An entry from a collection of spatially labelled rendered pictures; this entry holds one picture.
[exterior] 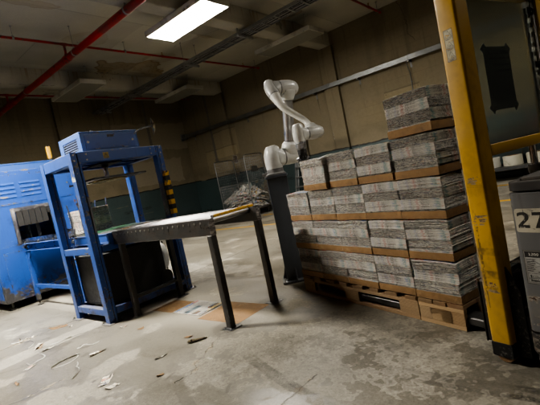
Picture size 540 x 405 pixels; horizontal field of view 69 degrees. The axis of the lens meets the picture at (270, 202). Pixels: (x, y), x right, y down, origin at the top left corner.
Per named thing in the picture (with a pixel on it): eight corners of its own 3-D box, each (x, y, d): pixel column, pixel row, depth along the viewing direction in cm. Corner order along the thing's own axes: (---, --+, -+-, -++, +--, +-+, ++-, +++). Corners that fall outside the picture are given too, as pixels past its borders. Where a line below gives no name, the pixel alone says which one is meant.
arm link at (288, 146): (278, 164, 379) (297, 160, 389) (287, 166, 365) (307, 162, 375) (272, 80, 357) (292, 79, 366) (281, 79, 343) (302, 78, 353)
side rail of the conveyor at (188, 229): (216, 234, 277) (213, 217, 277) (210, 235, 273) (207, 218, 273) (119, 243, 364) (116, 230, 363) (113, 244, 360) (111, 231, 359)
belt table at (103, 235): (167, 227, 405) (165, 218, 405) (108, 243, 356) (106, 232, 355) (131, 231, 450) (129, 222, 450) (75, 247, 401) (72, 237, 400)
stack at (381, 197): (339, 276, 350) (321, 185, 345) (460, 298, 250) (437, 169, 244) (304, 291, 331) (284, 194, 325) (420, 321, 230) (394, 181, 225)
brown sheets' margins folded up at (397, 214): (336, 261, 349) (325, 205, 345) (456, 276, 249) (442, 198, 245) (301, 274, 330) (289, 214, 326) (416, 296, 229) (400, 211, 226)
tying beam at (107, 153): (162, 154, 412) (161, 145, 412) (72, 164, 340) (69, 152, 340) (128, 165, 456) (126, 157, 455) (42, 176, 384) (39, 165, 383)
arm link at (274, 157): (263, 171, 370) (258, 148, 368) (280, 168, 378) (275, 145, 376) (271, 169, 355) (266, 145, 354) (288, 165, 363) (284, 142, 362)
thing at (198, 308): (224, 303, 344) (223, 301, 344) (199, 316, 322) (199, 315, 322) (197, 300, 368) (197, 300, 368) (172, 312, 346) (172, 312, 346)
